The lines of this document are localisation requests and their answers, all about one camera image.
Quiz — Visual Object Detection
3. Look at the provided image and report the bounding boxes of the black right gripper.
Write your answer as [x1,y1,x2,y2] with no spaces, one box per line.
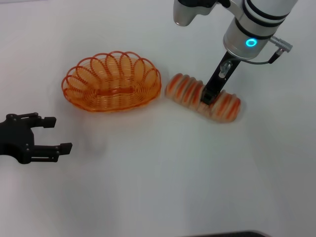
[200,50,241,105]

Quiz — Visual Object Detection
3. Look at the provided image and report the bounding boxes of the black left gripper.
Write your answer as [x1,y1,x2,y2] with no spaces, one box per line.
[0,112,73,165]

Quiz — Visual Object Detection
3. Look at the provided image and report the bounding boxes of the dark rounded robot base edge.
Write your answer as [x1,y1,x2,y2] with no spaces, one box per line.
[190,230,270,237]

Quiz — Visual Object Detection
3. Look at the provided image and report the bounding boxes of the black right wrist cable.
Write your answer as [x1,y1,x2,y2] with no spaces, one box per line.
[243,48,282,65]

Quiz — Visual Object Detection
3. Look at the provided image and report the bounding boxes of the small silver gripper plug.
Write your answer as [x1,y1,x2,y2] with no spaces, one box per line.
[220,60,233,75]

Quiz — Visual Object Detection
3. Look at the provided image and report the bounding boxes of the orange striped toy bread loaf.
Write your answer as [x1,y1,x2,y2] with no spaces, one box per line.
[164,73,241,123]

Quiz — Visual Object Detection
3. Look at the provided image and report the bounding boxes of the silver cable connector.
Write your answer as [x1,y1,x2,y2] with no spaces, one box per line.
[269,36,293,53]

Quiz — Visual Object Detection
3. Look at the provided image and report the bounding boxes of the orange woven plastic basket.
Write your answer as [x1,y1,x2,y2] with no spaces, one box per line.
[61,51,162,113]

